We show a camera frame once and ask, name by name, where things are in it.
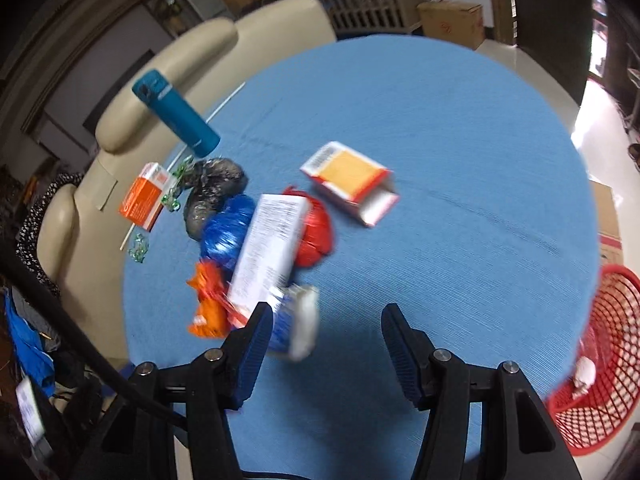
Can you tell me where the blue plastic bag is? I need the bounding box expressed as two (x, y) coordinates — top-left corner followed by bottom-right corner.
(201, 194), (258, 273)

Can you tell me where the crumpled white paper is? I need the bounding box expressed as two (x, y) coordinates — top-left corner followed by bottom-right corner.
(571, 357), (597, 401)

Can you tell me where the black dotted cushion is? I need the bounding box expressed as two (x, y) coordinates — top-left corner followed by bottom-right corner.
(17, 172), (86, 296)

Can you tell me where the wooden slatted crib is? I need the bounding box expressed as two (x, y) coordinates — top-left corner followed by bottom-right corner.
(300, 0), (431, 36)

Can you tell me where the long white printed box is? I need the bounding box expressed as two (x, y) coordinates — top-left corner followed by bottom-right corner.
(228, 194), (310, 321)

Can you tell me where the orange cardboard box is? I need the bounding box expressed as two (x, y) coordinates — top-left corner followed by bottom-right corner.
(118, 162), (175, 232)

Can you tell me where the black plastic bag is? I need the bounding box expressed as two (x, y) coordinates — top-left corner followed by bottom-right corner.
(182, 158), (249, 240)

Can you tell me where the red plastic basket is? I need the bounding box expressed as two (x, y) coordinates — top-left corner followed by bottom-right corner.
(545, 265), (640, 457)

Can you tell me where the blue tablecloth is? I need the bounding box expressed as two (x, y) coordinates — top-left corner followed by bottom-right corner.
(122, 35), (601, 476)

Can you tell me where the blue thermos bottle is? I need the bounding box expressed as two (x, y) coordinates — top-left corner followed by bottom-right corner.
(131, 70), (221, 158)

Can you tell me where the large red-striped cardboard box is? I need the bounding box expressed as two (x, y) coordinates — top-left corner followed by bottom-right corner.
(589, 178), (626, 267)

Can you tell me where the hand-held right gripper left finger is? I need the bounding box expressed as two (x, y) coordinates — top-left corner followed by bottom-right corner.
(70, 301), (275, 480)

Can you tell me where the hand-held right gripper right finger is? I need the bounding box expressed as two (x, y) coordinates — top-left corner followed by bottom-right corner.
(381, 303), (583, 480)

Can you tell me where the red and white box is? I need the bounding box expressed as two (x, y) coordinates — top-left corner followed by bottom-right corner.
(299, 141), (401, 229)

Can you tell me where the blue and white packet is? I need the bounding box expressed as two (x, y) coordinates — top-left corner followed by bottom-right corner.
(267, 284), (321, 362)

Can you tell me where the black cable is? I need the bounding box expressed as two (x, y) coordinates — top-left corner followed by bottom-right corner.
(0, 237), (188, 428)

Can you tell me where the orange snack wrapper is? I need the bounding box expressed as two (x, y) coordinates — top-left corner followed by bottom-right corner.
(186, 260), (241, 338)

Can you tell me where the blue cloth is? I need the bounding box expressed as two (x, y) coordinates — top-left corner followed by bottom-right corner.
(5, 292), (56, 401)

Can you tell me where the green candy wrapper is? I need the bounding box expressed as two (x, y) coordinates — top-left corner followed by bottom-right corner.
(162, 155), (197, 213)
(128, 234), (151, 264)

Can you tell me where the cream leather sofa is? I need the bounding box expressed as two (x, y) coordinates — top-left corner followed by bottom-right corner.
(37, 0), (337, 361)

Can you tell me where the red plastic bag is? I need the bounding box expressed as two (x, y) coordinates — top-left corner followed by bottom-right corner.
(282, 186), (335, 269)

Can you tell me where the small brown cardboard box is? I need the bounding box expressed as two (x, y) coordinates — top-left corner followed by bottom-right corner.
(416, 1), (486, 51)

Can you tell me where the dark wooden door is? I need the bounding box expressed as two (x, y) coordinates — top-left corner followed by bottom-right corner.
(510, 0), (596, 106)

